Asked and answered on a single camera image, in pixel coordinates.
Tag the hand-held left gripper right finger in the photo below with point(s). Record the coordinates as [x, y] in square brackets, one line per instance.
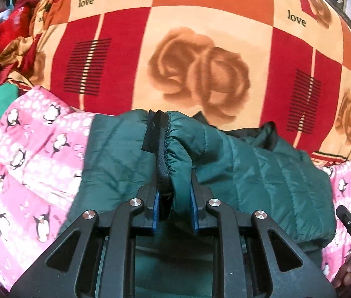
[196, 217]

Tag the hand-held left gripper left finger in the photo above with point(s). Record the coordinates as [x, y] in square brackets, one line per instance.
[155, 214]

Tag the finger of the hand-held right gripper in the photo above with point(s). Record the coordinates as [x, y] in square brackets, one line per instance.
[346, 222]

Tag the green puffer jacket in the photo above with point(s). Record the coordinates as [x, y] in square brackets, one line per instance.
[256, 173]

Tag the person's right hand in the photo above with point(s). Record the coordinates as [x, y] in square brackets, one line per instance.
[346, 270]

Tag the pink penguin printed blanket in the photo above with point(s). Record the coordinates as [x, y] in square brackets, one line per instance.
[32, 177]

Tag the rose patchwork printed blanket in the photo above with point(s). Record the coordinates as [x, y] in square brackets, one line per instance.
[194, 37]

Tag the red cloth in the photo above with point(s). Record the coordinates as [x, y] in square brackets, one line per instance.
[4, 34]

